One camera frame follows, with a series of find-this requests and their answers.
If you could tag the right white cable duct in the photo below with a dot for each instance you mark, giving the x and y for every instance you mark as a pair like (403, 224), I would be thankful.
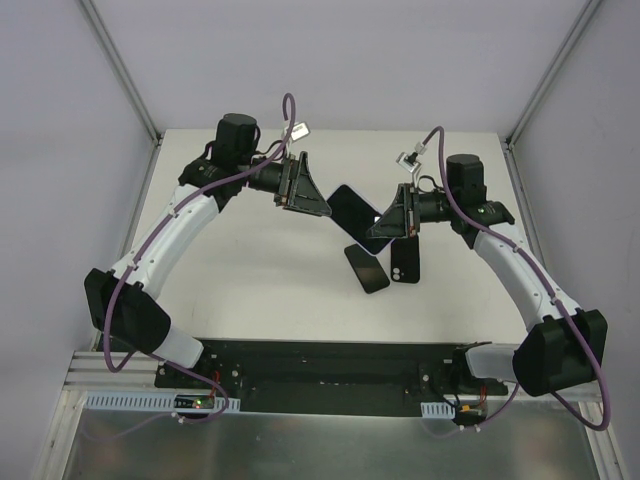
(437, 410)

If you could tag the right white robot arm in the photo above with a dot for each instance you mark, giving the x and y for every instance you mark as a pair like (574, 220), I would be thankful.
(563, 340)

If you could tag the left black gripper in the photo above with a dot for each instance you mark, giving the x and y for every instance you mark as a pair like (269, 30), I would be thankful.
(288, 181)

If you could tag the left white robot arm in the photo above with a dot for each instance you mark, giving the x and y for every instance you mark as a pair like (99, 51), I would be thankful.
(123, 300)

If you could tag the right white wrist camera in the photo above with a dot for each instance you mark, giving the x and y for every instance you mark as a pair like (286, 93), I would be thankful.
(409, 161)

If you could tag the aluminium frame rail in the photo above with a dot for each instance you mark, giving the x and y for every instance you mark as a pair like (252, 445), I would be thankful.
(88, 371)

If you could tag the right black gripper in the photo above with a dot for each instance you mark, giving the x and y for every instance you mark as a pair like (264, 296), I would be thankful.
(410, 210)

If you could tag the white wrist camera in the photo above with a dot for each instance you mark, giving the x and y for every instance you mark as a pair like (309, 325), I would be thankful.
(300, 130)
(409, 161)

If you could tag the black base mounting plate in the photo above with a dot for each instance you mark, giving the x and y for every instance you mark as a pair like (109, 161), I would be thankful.
(331, 378)

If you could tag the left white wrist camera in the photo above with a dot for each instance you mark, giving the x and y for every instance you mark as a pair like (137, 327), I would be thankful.
(300, 130)

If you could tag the black phone case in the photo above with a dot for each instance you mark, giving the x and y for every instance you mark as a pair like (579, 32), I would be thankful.
(405, 260)

